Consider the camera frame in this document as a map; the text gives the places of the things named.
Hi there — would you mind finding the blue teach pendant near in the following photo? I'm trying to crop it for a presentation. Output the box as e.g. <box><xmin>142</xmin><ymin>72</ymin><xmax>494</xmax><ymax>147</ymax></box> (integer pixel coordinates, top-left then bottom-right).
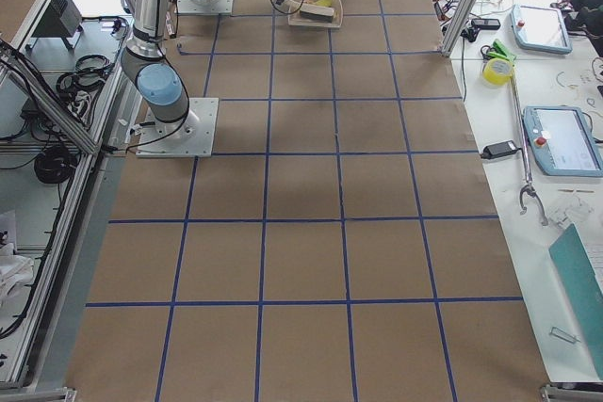
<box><xmin>523</xmin><ymin>106</ymin><xmax>602</xmax><ymax>177</ymax></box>

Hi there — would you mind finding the black power adapter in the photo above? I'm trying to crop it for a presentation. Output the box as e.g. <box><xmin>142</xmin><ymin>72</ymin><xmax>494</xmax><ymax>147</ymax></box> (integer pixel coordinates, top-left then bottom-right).
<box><xmin>481</xmin><ymin>140</ymin><xmax>520</xmax><ymax>160</ymax></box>

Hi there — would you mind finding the metal reach grabber tool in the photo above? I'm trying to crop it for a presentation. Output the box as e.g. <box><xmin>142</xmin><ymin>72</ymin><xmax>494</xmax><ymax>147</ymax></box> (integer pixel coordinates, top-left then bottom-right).
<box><xmin>510</xmin><ymin>75</ymin><xmax>548</xmax><ymax>226</ymax></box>

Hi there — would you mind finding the blue teach pendant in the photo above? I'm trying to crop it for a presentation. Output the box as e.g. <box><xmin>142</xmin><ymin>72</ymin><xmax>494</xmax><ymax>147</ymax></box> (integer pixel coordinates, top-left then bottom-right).
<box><xmin>510</xmin><ymin>5</ymin><xmax>573</xmax><ymax>55</ymax></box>
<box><xmin>523</xmin><ymin>106</ymin><xmax>602</xmax><ymax>177</ymax></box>

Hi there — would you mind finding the green plastic clamp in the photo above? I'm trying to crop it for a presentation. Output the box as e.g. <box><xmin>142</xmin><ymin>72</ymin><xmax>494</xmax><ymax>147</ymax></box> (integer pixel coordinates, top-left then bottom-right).
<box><xmin>480</xmin><ymin>39</ymin><xmax>516</xmax><ymax>65</ymax></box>

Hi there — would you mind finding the blue teach pendant far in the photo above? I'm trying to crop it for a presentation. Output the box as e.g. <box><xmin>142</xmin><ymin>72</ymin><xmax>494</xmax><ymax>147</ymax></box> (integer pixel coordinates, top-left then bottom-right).
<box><xmin>510</xmin><ymin>5</ymin><xmax>573</xmax><ymax>55</ymax></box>

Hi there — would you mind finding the yellow tape roll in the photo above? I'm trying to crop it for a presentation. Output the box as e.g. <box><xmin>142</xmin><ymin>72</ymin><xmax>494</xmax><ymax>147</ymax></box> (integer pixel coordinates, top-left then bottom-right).
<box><xmin>481</xmin><ymin>58</ymin><xmax>514</xmax><ymax>87</ymax></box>

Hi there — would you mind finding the grey electrical box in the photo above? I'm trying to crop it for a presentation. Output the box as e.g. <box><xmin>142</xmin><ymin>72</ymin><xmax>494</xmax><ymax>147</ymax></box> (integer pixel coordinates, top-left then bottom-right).
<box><xmin>26</xmin><ymin>0</ymin><xmax>83</xmax><ymax>50</ymax></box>

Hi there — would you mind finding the white hand brush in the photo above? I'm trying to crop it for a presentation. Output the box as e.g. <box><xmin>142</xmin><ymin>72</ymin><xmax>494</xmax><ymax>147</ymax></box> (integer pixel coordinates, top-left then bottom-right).
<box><xmin>299</xmin><ymin>2</ymin><xmax>334</xmax><ymax>23</ymax></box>

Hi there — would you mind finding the black cable bundle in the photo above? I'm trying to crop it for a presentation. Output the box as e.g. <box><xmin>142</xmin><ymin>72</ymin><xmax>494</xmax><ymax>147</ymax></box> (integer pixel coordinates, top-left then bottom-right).
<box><xmin>56</xmin><ymin>54</ymin><xmax>117</xmax><ymax>97</ymax></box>

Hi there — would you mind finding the teal notebook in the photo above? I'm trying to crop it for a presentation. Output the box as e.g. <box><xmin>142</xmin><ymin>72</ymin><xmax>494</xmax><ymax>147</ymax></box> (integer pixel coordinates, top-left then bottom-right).
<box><xmin>548</xmin><ymin>224</ymin><xmax>602</xmax><ymax>378</ymax></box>

